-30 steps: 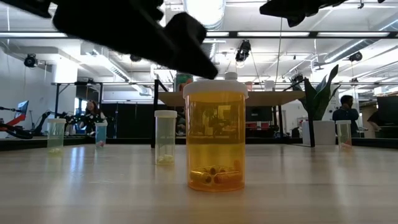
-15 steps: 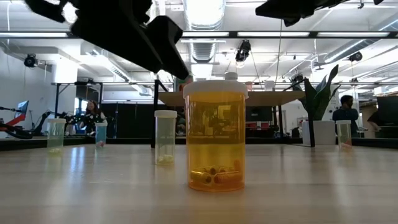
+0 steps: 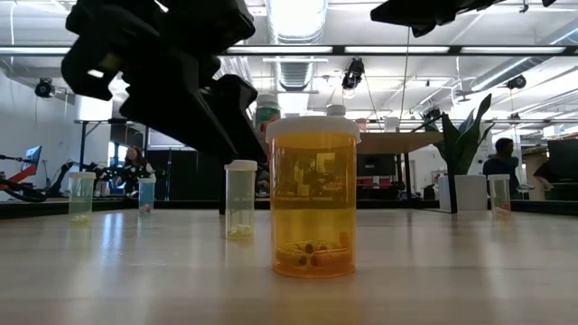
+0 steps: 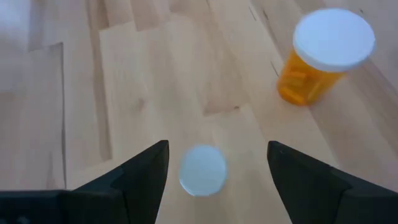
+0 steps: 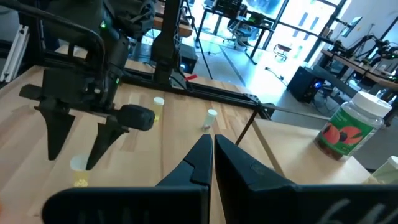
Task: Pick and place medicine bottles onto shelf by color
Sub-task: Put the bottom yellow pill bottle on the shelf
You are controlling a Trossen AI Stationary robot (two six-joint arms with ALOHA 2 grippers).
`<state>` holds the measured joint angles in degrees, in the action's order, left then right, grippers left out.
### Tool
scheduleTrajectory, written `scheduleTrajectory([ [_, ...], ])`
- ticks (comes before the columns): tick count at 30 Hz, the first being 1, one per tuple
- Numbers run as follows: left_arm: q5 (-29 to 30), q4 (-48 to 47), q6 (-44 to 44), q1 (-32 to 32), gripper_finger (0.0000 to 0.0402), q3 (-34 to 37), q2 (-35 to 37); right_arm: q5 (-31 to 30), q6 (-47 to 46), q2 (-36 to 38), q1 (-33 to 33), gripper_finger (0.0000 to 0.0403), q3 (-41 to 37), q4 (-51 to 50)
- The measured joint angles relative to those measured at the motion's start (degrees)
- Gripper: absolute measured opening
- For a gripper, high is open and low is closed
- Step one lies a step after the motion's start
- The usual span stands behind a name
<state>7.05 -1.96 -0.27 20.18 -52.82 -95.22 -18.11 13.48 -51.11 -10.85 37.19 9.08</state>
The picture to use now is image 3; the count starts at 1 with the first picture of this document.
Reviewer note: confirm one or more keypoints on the black background table frame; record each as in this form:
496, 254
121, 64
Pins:
82, 144

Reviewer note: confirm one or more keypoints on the silver ceiling duct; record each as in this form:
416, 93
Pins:
295, 27

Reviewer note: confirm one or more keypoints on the black ceiling light rail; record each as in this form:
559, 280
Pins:
455, 50

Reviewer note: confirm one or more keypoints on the small blue pill vial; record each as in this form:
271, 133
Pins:
146, 194

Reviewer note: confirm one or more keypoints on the black background robot arm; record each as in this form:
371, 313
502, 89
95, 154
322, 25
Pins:
58, 176

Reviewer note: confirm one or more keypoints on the black background monitor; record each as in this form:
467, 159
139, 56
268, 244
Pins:
377, 164

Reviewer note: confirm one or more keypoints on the large amber pill bottle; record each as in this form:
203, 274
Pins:
311, 203

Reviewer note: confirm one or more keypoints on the clear vial with pale pills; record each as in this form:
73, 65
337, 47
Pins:
240, 198

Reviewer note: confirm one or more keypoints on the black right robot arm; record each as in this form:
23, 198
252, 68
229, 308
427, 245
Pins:
549, 2

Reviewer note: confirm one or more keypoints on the large black screen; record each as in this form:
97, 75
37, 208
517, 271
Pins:
563, 155

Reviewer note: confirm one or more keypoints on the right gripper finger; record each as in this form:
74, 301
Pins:
420, 15

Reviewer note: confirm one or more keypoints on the black hanging overhead camera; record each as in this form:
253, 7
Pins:
354, 72

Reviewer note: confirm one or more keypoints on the green tinted clear pill vial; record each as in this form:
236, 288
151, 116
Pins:
81, 194

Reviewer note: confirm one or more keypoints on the green snake plant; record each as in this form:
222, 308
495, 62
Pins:
465, 144

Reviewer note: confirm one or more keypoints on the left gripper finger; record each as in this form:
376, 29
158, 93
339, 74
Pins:
171, 113
239, 113

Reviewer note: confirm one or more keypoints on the red angled panel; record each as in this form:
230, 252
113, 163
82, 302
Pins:
25, 173

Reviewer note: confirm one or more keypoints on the wooden shelf with black frame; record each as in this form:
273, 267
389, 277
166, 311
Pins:
397, 142

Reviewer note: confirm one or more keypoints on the person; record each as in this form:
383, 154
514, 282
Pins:
544, 173
263, 182
135, 164
501, 164

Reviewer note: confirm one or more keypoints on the background computer monitor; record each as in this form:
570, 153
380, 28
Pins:
32, 158

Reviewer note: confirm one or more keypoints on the clear vial with pink pills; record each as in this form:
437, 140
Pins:
499, 194

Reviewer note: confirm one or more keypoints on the white plant pot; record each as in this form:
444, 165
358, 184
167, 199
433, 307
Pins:
469, 192

